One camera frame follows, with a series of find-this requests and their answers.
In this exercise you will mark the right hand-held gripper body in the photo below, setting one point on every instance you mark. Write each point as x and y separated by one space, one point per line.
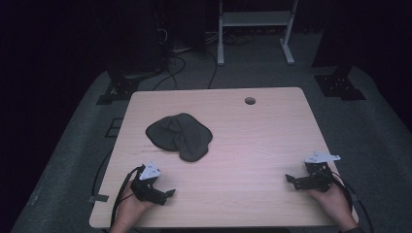
319 179

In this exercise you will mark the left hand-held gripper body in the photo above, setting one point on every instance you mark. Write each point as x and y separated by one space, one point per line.
144 191

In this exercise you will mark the dark grey and yellow towel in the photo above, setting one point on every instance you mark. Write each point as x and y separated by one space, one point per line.
181 136

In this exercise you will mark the person's left hand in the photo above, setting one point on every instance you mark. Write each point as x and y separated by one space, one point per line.
132 207

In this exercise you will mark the person's right hand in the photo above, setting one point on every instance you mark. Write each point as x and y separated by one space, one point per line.
335 204

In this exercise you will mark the grey tape strip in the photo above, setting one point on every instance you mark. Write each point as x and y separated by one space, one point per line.
98 198

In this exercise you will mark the black stand base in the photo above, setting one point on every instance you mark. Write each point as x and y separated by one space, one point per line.
340 87
121 89

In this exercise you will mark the black floor outlet frame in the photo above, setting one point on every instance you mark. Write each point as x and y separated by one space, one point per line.
111 132

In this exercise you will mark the white metal stand frame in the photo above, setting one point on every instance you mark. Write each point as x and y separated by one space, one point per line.
252 18

